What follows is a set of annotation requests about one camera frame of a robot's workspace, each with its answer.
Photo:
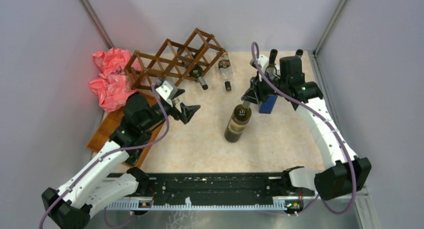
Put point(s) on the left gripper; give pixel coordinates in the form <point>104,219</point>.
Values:
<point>186,113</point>

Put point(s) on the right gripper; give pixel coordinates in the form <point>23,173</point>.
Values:
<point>256,92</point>

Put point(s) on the blue square glass bottle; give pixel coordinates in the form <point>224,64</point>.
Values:
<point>267,106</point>

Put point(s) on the dark green wine bottle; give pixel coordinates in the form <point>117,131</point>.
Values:
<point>238,121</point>
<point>197,71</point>

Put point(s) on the dark green wine bottle front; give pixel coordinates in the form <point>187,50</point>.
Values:
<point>197,71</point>

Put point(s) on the brown wooden wine rack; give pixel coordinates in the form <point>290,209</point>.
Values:
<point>167,63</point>

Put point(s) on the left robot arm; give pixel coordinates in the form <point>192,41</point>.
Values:
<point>76,202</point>

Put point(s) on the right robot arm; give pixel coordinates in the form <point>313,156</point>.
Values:
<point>344,172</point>

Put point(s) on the dark wine bottle back left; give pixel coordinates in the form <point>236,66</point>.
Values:
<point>271,68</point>

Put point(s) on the clear labelled liquor bottle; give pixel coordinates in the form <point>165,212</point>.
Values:
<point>225,70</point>

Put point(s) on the dark wine bottle back right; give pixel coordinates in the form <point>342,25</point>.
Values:
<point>299,53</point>

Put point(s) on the rolled dark belt lower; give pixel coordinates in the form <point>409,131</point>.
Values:
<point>134,156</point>

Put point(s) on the wooden compartment tray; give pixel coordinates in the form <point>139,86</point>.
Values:
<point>109,128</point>

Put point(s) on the pink plastic bag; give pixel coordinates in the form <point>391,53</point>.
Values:
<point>112,86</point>

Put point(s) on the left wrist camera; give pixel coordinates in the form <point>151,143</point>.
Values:
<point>167,90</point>

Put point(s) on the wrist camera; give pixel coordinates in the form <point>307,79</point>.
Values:
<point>167,90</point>
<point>263,62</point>

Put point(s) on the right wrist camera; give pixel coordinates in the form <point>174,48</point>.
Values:
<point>263,62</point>

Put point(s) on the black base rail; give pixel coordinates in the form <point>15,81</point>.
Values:
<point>205,191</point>

